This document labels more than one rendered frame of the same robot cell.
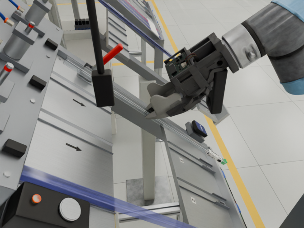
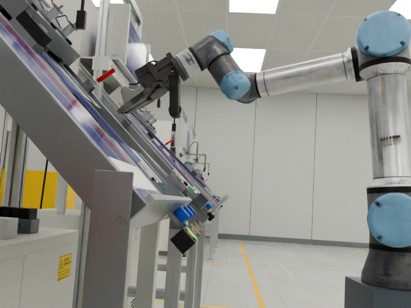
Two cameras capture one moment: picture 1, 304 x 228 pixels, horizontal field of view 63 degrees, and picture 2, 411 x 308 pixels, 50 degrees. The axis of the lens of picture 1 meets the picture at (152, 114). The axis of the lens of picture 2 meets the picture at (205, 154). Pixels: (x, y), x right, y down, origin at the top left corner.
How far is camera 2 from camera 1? 1.03 m
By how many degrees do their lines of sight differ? 48
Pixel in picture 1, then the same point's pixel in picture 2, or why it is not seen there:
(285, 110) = not seen: outside the picture
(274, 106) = not seen: outside the picture
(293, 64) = (218, 65)
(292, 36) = (213, 47)
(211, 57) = (164, 63)
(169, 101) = (134, 93)
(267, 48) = (199, 55)
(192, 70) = (149, 65)
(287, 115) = not seen: outside the picture
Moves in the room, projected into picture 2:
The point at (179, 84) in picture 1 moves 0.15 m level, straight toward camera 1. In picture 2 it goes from (140, 75) to (112, 57)
